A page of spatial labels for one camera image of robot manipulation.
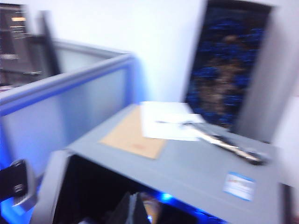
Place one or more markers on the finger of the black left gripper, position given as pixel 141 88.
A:
pixel 14 184

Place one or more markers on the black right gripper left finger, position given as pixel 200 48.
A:
pixel 128 212

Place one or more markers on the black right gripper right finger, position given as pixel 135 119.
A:
pixel 142 213

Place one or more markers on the black white Midea microwave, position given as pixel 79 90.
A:
pixel 198 168

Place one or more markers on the brown paper envelope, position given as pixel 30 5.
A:
pixel 133 137

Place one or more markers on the white paper sheet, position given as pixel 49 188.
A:
pixel 168 121

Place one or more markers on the gray blue office partition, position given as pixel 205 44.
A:
pixel 70 105

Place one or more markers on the blue white sticker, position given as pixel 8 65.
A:
pixel 238 186

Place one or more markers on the long black cream tool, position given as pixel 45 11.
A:
pixel 229 144

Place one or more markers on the black computer monitor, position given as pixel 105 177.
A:
pixel 14 46

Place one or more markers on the dark blue-speckled framed board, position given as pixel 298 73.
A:
pixel 224 70

